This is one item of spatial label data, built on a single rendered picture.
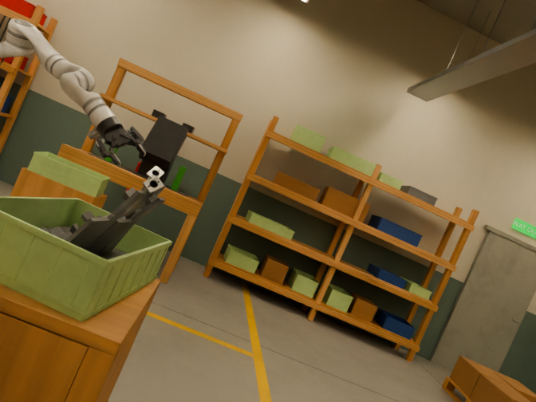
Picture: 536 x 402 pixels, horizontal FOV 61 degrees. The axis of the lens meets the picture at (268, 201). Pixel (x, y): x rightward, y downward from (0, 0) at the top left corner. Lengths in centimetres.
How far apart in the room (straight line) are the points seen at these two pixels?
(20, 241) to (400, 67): 612
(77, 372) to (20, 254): 33
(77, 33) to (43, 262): 566
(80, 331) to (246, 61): 552
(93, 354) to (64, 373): 9
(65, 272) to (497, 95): 682
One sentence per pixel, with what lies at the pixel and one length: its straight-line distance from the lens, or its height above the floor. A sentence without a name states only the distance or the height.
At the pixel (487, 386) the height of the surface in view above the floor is 38.
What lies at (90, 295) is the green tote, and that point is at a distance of 126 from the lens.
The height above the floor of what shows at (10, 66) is 141.
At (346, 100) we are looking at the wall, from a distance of 657.
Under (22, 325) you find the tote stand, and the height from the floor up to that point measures 74.
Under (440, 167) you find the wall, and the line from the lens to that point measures 699.
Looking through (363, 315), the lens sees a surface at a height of 32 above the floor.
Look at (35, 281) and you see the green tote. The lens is 131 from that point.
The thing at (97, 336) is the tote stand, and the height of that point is 78.
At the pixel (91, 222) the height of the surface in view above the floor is 102.
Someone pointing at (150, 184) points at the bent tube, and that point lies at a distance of 149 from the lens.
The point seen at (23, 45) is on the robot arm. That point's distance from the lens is 184.
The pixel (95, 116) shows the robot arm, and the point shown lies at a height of 128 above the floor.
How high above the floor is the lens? 128
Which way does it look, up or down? 1 degrees down
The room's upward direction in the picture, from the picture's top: 24 degrees clockwise
